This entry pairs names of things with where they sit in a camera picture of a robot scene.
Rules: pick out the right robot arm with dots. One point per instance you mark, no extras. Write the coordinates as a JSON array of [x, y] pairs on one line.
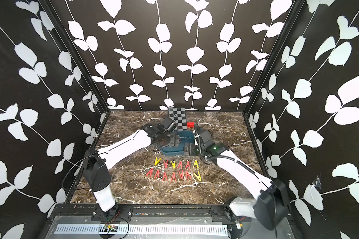
[[270, 203]]

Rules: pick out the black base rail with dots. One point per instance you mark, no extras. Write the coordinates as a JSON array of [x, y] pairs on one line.
[[218, 213]]

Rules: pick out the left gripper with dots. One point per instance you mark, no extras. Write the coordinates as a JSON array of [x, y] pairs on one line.
[[173, 143]]

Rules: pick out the teal storage box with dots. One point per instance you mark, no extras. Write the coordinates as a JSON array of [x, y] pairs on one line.
[[181, 143]]

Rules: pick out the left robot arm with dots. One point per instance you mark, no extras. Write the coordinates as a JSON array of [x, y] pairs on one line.
[[96, 163]]

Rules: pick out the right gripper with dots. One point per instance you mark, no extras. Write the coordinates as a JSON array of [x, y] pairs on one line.
[[192, 150]]

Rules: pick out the black white checkerboard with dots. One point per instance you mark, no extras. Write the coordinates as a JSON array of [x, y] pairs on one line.
[[178, 115]]

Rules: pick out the white slotted cable duct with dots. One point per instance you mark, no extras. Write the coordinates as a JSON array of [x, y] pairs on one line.
[[116, 229]]

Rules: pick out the small red block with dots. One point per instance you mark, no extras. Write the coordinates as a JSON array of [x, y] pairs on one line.
[[190, 124]]

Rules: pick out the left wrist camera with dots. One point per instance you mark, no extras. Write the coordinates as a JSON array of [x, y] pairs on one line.
[[168, 125]]

